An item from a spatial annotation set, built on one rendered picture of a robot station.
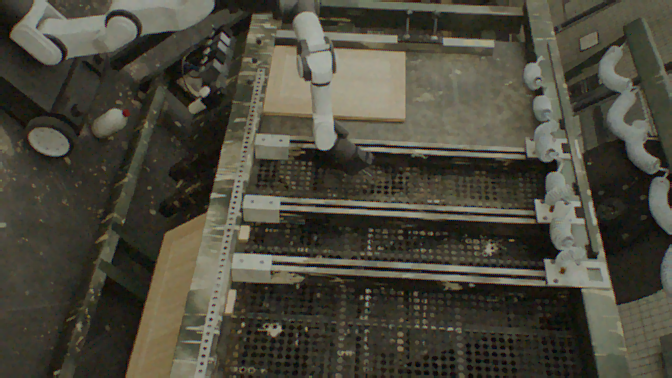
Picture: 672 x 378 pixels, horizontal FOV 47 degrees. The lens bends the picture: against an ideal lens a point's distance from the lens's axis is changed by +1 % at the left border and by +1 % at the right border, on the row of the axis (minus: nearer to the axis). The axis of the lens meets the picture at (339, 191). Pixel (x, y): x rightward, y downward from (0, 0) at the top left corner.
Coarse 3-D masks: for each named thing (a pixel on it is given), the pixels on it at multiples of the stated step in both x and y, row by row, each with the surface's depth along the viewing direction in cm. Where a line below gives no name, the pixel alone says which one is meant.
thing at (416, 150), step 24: (264, 144) 287; (288, 144) 287; (312, 144) 288; (360, 144) 289; (384, 144) 288; (408, 144) 289; (432, 144) 289; (528, 144) 285; (576, 144) 285; (456, 168) 290; (480, 168) 289; (504, 168) 289; (528, 168) 288
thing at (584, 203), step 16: (528, 64) 301; (528, 80) 297; (560, 80) 286; (544, 96) 287; (560, 96) 280; (544, 112) 288; (544, 144) 270; (544, 160) 270; (560, 160) 265; (576, 160) 257; (560, 176) 258; (576, 176) 253; (592, 224) 238; (560, 240) 241; (592, 240) 234
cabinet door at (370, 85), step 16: (288, 48) 336; (272, 64) 329; (288, 64) 329; (352, 64) 330; (368, 64) 330; (384, 64) 330; (400, 64) 330; (272, 80) 321; (288, 80) 322; (304, 80) 322; (336, 80) 322; (352, 80) 323; (368, 80) 323; (384, 80) 323; (400, 80) 323; (272, 96) 314; (288, 96) 315; (304, 96) 315; (336, 96) 315; (352, 96) 316; (368, 96) 316; (384, 96) 316; (400, 96) 316; (272, 112) 308; (288, 112) 308; (304, 112) 308; (336, 112) 308; (352, 112) 308; (368, 112) 309; (384, 112) 309; (400, 112) 309
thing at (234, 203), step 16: (256, 80) 315; (256, 96) 308; (240, 160) 283; (240, 192) 273; (224, 240) 257; (224, 256) 253; (224, 272) 248; (208, 320) 236; (208, 336) 232; (208, 352) 228
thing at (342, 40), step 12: (276, 36) 339; (288, 36) 339; (336, 36) 340; (348, 36) 340; (360, 36) 340; (372, 36) 340; (384, 36) 340; (396, 36) 340; (372, 48) 340; (384, 48) 340; (396, 48) 340; (408, 48) 339; (420, 48) 339; (432, 48) 339; (444, 48) 338; (456, 48) 338; (468, 48) 338; (480, 48) 337; (492, 48) 337
